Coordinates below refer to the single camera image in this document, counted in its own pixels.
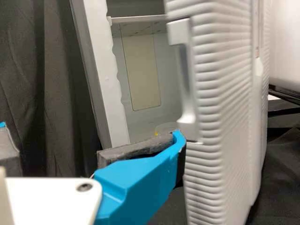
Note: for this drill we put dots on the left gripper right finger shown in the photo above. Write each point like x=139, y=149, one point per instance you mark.
x=140, y=182

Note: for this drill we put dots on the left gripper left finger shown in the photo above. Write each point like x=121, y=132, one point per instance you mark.
x=9, y=154

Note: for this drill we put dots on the white incubator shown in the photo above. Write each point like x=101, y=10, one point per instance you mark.
x=100, y=70

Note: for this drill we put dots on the black platform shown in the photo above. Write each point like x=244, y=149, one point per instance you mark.
x=283, y=105

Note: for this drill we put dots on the white box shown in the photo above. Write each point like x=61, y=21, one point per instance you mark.
x=286, y=42

